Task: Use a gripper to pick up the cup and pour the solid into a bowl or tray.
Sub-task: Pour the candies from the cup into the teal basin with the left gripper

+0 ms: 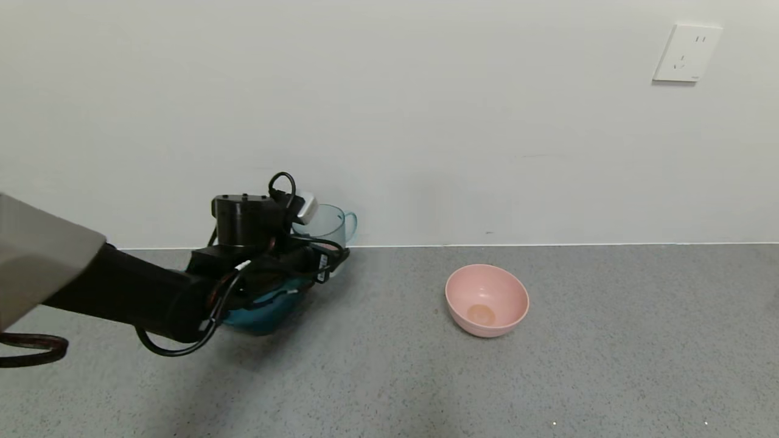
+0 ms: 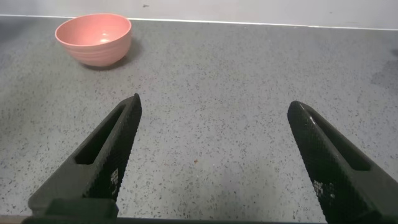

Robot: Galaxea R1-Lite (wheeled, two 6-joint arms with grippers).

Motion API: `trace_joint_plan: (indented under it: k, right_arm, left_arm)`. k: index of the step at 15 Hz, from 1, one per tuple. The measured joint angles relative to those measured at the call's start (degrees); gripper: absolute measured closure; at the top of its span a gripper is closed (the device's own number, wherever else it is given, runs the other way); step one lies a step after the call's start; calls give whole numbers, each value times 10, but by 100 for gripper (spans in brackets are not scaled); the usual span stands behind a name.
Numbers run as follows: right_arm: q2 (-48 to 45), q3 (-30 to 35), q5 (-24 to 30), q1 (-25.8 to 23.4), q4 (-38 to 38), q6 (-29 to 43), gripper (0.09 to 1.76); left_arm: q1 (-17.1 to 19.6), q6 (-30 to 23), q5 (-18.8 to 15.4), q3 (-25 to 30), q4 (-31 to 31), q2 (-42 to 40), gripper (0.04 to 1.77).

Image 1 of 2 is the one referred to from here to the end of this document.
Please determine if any pink plastic bowl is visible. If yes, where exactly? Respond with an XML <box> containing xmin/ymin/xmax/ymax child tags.
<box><xmin>445</xmin><ymin>264</ymin><xmax>530</xmax><ymax>338</ymax></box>

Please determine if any white wall socket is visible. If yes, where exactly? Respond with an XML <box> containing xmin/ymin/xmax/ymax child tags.
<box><xmin>652</xmin><ymin>23</ymin><xmax>724</xmax><ymax>83</ymax></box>

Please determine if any dark teal plastic basin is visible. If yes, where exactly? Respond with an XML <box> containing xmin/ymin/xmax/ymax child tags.
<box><xmin>221</xmin><ymin>277</ymin><xmax>315</xmax><ymax>336</ymax></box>

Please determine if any dark cable loop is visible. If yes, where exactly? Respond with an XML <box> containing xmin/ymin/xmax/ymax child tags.
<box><xmin>0</xmin><ymin>333</ymin><xmax>69</xmax><ymax>368</ymax></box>

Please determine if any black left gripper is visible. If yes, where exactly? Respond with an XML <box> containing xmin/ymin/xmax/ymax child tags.
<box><xmin>280</xmin><ymin>243</ymin><xmax>351</xmax><ymax>284</ymax></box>

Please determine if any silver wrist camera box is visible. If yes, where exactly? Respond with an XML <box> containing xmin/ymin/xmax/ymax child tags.
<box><xmin>292</xmin><ymin>192</ymin><xmax>319</xmax><ymax>225</ymax></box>

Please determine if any clear ribbed plastic cup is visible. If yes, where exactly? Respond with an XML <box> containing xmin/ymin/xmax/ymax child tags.
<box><xmin>291</xmin><ymin>204</ymin><xmax>358</xmax><ymax>250</ymax></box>

